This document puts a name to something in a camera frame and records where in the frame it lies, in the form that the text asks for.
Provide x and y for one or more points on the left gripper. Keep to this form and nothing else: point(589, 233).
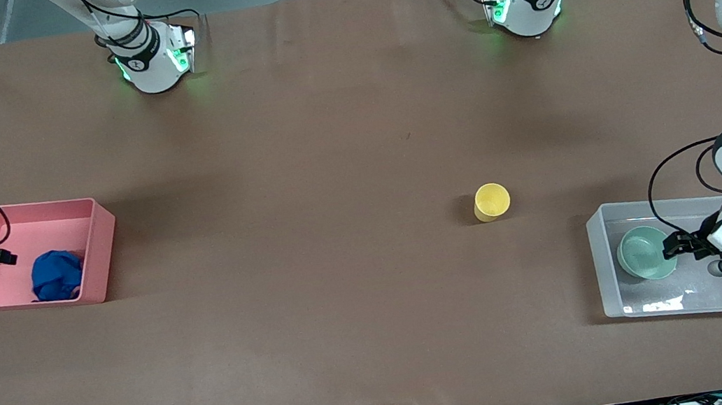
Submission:
point(693, 241)

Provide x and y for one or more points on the mint green bowl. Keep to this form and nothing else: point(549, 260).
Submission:
point(644, 253)

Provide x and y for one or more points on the blue glove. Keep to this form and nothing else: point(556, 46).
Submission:
point(57, 277)

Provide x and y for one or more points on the yellow cup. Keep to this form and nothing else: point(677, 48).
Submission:
point(491, 202)

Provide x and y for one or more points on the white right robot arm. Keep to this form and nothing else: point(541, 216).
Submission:
point(151, 69)

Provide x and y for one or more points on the pink plastic bin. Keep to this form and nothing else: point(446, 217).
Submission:
point(54, 231)

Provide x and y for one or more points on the brown table mat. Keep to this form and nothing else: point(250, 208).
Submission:
point(351, 232)

